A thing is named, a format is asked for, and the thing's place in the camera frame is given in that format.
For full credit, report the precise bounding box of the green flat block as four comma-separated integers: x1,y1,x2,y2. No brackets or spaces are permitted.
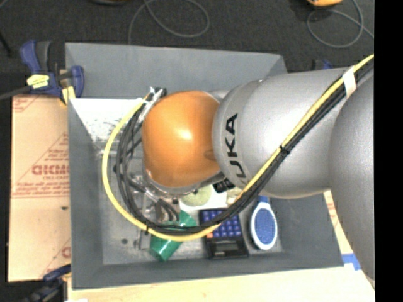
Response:
149,210,198,262

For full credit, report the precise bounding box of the pale green round sponge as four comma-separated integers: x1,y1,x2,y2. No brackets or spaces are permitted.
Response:
180,185,214,208

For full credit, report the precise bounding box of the black calculator with blue keys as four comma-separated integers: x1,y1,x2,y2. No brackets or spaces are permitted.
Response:
198,208,250,260

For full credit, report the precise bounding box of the blue and white round brush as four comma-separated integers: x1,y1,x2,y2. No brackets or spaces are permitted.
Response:
249,195,280,252

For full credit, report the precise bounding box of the grey metal bin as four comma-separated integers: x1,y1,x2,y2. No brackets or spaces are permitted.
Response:
64,42,345,289

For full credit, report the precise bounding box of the black cylinder on white bracket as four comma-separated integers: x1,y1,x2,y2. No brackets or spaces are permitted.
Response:
213,178,237,194

